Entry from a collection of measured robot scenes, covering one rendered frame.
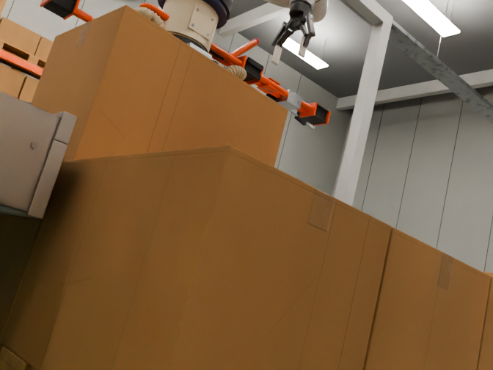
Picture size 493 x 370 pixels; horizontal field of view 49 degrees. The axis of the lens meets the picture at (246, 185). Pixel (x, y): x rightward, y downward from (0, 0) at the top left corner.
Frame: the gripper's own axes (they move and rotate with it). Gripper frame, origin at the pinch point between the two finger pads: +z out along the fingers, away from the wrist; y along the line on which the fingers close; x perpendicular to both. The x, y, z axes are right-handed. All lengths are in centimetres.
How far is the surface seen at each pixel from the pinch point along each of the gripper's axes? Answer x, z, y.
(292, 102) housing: 4.2, 16.1, 3.4
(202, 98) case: -41, 38, 21
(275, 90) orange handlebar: -4.0, 15.4, 3.0
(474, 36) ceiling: 713, -498, -379
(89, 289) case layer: -70, 91, 54
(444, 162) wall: 897, -321, -511
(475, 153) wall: 896, -339, -443
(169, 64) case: -53, 35, 22
